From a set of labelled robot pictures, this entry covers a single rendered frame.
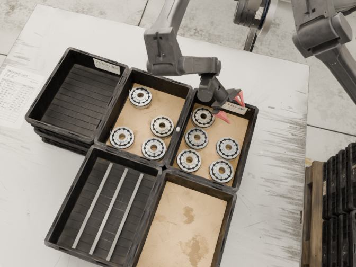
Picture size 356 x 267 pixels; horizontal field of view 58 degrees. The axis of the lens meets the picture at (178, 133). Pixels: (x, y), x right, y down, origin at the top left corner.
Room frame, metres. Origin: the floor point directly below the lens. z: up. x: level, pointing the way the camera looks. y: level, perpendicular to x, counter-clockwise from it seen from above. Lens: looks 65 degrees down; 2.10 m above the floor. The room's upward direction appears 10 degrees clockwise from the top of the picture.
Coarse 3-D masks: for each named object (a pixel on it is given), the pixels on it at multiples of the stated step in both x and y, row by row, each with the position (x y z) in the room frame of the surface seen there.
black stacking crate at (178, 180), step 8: (168, 176) 0.38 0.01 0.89; (176, 176) 0.38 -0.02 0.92; (184, 184) 0.37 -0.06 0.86; (192, 184) 0.37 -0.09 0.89; (160, 192) 0.32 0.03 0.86; (208, 192) 0.36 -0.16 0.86; (216, 192) 0.35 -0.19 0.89; (224, 200) 0.35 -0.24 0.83; (152, 216) 0.23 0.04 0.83; (224, 216) 0.28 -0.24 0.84; (224, 224) 0.24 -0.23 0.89; (144, 240) 0.14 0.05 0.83; (216, 248) 0.15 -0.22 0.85; (136, 256) 0.07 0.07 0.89; (216, 256) 0.12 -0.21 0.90; (136, 264) 0.05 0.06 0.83
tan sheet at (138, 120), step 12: (156, 96) 0.77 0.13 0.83; (168, 96) 0.78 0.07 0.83; (132, 108) 0.69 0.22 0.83; (156, 108) 0.71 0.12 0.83; (168, 108) 0.72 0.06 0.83; (180, 108) 0.73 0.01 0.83; (120, 120) 0.62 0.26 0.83; (132, 120) 0.63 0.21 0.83; (144, 120) 0.64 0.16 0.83; (144, 132) 0.58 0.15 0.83; (108, 144) 0.50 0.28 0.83
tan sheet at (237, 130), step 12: (216, 120) 0.70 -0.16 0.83; (240, 120) 0.73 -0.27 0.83; (216, 132) 0.64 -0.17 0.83; (228, 132) 0.65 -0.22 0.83; (240, 132) 0.66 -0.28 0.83; (180, 144) 0.56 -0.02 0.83; (216, 144) 0.59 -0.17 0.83; (240, 144) 0.61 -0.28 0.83; (204, 156) 0.52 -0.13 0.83; (216, 156) 0.53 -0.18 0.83; (204, 168) 0.47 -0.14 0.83
